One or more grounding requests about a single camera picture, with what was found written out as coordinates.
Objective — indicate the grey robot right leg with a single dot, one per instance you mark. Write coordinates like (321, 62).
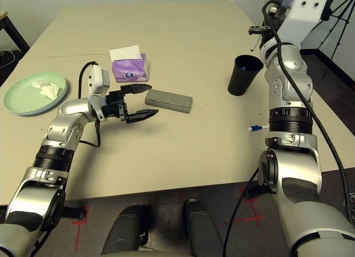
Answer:
(202, 229)

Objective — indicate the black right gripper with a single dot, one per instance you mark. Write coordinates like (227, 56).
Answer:
(263, 30)

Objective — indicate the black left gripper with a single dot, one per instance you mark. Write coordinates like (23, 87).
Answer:
(113, 104)

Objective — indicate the grey glasses case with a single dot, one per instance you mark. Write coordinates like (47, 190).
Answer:
(169, 100)

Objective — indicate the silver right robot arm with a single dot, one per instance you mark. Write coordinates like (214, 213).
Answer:
(288, 62)

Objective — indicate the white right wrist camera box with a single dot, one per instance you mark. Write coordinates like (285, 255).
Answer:
(302, 12)

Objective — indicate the black plastic cup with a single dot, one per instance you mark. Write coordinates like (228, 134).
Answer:
(241, 82)

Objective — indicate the white tissue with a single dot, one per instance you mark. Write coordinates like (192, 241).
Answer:
(50, 91)

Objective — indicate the black tripod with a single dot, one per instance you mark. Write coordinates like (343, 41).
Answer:
(332, 50)

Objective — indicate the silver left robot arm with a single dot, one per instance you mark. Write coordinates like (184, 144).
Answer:
(69, 107)

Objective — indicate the green plastic plate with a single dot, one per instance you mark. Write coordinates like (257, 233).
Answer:
(25, 96)

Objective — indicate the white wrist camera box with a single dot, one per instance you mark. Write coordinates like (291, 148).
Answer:
(95, 76)
(302, 12)

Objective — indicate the white marker pen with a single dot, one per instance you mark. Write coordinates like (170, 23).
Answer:
(256, 127)
(253, 46)

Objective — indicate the grey robot left leg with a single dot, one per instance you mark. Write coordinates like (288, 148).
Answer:
(124, 229)

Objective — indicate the beige black-framed side table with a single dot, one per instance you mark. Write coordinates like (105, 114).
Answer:
(11, 29)

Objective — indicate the grey robot leg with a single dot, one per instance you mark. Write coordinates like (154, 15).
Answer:
(202, 229)
(124, 229)

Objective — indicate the black metal table foot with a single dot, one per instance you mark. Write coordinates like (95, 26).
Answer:
(72, 211)
(252, 191)

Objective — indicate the purple tissue pack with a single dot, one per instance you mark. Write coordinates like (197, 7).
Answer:
(130, 71)

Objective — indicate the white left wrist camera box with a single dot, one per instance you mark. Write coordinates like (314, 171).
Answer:
(95, 76)

